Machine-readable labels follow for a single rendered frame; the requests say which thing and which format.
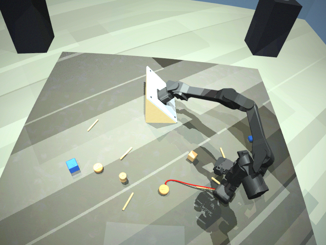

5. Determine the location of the tan round wooden button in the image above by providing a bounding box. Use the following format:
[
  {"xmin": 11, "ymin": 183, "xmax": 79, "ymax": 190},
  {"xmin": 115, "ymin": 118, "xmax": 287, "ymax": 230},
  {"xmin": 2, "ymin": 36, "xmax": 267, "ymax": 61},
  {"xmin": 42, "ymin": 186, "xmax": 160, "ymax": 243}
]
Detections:
[{"xmin": 159, "ymin": 184, "xmax": 169, "ymax": 195}]

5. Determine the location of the round wooden disc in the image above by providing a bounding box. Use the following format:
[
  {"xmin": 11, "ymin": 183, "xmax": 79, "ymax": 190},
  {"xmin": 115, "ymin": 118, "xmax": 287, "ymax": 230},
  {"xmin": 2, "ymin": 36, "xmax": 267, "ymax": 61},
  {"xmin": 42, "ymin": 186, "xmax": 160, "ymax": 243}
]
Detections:
[{"xmin": 93, "ymin": 163, "xmax": 103, "ymax": 173}]

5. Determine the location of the small wooden cylinder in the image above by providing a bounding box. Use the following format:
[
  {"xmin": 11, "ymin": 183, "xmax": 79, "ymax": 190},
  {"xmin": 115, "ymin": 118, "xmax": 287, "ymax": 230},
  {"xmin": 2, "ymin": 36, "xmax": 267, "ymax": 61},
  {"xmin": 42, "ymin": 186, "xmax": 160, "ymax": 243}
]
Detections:
[{"xmin": 119, "ymin": 173, "xmax": 127, "ymax": 182}]

